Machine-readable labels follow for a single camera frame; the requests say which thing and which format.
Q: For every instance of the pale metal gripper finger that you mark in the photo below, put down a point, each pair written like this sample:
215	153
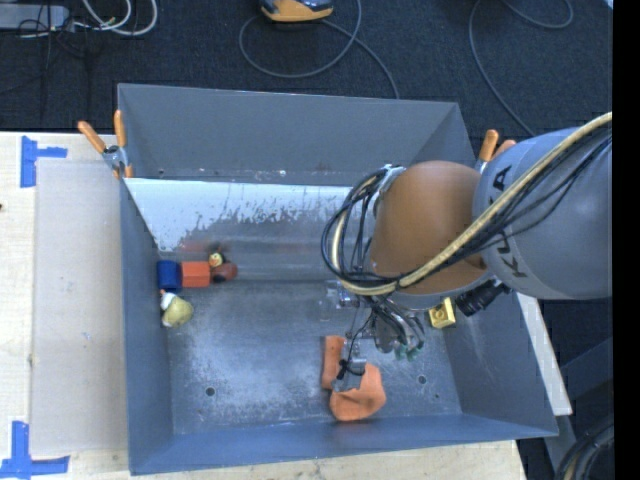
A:
352	372
345	298

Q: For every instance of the orange cloth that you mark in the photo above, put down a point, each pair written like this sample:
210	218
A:
360	400

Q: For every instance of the yellow toy brick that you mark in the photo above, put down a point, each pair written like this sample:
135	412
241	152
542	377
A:
442	314

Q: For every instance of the grey metal bin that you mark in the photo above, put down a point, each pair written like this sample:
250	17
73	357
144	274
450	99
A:
250	348

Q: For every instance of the brown and yellow toy figure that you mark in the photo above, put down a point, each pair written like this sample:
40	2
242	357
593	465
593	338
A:
225	270

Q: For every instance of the orange block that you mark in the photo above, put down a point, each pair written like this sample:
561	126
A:
195	274

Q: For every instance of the pale yellow toy fruit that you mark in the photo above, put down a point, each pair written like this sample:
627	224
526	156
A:
177	312

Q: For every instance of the blue block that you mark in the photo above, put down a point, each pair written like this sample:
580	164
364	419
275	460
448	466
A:
169	274

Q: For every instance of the pale flat board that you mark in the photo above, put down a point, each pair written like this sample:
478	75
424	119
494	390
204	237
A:
75	293

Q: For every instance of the black cylinder on white bracket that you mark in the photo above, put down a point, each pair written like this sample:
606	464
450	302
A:
480	298

